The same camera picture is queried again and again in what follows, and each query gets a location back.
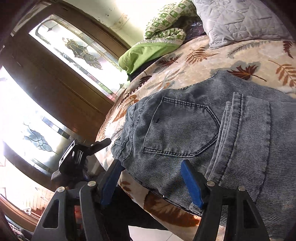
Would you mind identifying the grey-blue denim jeans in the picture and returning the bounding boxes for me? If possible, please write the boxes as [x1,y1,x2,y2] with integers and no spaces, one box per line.
[111,71,295,239]

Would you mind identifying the leaf pattern fleece blanket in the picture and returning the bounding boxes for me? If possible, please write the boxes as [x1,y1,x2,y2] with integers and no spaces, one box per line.
[97,36,295,240]

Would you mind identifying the green patterned quilt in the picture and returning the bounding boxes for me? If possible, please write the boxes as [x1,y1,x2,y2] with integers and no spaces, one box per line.
[118,1,200,75]

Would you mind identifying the dark purple cloth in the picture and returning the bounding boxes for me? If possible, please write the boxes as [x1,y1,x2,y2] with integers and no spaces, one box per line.
[184,21,206,43]

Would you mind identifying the grey quilted pillow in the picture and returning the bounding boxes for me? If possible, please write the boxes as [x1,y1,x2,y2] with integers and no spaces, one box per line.
[193,1,292,49]

